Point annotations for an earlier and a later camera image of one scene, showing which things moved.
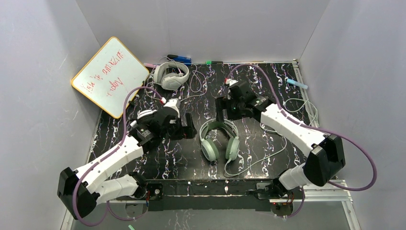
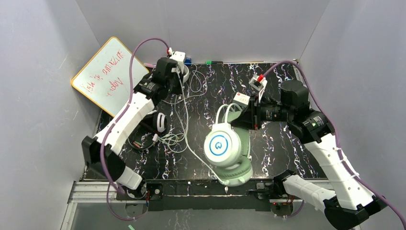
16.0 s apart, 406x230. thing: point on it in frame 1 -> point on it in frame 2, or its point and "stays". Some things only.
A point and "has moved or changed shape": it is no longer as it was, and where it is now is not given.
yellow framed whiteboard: x=107 y=76 stays
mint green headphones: x=209 y=149 has moved or changed shape
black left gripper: x=188 y=126 -> x=177 y=75
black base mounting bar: x=210 y=194 stays
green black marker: x=211 y=62 stays
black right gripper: x=220 y=108 -> x=252 y=114
